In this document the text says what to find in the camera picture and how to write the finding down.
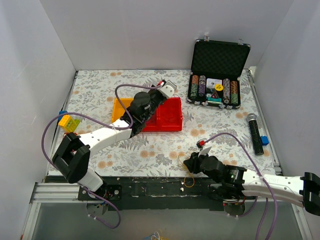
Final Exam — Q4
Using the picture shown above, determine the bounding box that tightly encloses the yellow toy block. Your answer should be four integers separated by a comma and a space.
58, 114, 72, 133

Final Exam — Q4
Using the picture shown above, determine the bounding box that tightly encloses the black poker chip case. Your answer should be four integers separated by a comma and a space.
187, 39, 251, 109

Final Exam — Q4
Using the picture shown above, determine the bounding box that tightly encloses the playing card deck box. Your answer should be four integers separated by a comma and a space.
206, 78, 223, 90

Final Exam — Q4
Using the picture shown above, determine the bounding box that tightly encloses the red plastic bin middle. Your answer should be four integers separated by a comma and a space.
142, 109, 161, 132

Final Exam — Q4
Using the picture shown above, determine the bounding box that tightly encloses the floral patterned table mat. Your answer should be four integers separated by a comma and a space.
64, 70, 276, 177

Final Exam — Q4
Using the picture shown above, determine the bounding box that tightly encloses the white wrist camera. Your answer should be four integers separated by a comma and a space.
196, 140, 212, 157
157, 80, 177, 99

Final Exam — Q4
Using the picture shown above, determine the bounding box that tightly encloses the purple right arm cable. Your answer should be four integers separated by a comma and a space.
203, 132, 279, 240

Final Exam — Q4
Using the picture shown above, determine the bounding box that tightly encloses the black handheld microphone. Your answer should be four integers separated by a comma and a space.
246, 113, 264, 156

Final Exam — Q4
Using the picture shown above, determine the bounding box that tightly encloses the blue toy block right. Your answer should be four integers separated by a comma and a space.
260, 136, 270, 146

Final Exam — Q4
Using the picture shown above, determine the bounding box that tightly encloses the red plastic bin right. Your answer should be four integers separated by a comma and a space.
157, 97, 183, 132

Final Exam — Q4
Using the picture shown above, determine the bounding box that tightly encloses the lime green toy block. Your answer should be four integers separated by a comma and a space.
66, 117, 81, 133

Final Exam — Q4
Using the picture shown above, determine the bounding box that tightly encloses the teal rectangular tag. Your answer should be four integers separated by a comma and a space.
207, 97, 222, 103

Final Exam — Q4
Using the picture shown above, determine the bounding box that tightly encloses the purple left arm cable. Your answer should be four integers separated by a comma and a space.
41, 83, 162, 229

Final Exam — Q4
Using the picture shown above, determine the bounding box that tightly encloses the cable bundle bottom edge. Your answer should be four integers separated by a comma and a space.
142, 229, 169, 240

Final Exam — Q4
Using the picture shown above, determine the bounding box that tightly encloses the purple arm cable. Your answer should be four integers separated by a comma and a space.
41, 83, 162, 229
203, 132, 279, 240

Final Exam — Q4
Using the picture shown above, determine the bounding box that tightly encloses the yellow thin cable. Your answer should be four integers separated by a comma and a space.
177, 152, 196, 189

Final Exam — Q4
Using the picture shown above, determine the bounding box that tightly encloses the aluminium frame rail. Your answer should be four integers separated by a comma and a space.
21, 182, 86, 240

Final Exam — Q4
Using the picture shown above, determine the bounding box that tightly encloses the yellow round dealer button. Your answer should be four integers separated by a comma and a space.
214, 83, 224, 92

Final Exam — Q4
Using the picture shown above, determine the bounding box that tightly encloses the red plastic bin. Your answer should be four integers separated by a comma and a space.
142, 109, 161, 132
157, 97, 183, 132

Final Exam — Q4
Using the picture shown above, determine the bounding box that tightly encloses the yellow plastic bin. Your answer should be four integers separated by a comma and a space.
111, 98, 133, 123

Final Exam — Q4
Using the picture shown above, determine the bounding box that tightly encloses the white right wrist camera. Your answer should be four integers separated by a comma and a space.
196, 140, 212, 157

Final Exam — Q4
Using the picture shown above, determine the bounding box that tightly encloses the blue toy block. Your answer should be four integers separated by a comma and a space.
58, 110, 67, 117
260, 136, 270, 146

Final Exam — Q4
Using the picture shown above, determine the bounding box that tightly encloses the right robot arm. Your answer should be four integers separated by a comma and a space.
183, 152, 320, 216

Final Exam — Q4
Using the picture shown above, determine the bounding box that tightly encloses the blue toy block left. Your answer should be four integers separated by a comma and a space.
58, 110, 67, 117

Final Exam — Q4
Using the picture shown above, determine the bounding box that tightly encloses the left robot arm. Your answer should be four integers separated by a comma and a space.
52, 86, 175, 200

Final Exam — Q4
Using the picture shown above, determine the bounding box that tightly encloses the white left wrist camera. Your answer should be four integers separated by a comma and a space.
157, 80, 177, 99

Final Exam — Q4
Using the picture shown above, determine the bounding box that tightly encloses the poker chip stack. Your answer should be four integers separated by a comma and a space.
230, 81, 238, 105
198, 75, 206, 98
189, 75, 199, 100
222, 78, 230, 104

